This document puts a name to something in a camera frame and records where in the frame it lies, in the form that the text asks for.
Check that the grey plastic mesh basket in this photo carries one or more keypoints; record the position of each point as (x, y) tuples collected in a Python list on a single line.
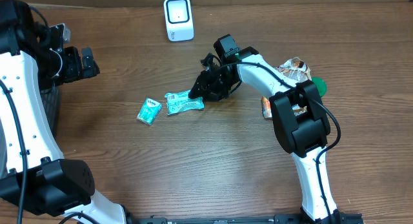
[(51, 100)]

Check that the teal white small packet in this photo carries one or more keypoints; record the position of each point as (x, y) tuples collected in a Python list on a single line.
[(149, 111)]

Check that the orange juice carton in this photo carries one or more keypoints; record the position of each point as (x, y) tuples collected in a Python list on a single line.
[(267, 113)]

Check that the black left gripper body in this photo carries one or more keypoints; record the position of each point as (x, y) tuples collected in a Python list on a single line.
[(71, 69)]

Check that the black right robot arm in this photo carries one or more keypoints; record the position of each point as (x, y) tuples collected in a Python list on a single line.
[(300, 120)]

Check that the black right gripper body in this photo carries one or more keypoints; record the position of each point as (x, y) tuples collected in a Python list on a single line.
[(222, 83)]

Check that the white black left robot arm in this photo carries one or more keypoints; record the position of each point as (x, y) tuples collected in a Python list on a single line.
[(35, 59)]

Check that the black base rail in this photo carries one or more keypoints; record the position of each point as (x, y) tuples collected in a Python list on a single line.
[(339, 218)]

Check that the white brown snack bag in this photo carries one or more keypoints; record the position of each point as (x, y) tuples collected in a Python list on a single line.
[(295, 69)]

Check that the green round lid container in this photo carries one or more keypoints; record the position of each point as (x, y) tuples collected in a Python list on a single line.
[(321, 85)]

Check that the light green wipes pack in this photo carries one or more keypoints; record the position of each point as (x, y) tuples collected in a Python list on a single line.
[(180, 102)]

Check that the white barcode scanner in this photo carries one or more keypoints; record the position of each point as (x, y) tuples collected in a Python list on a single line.
[(178, 20)]

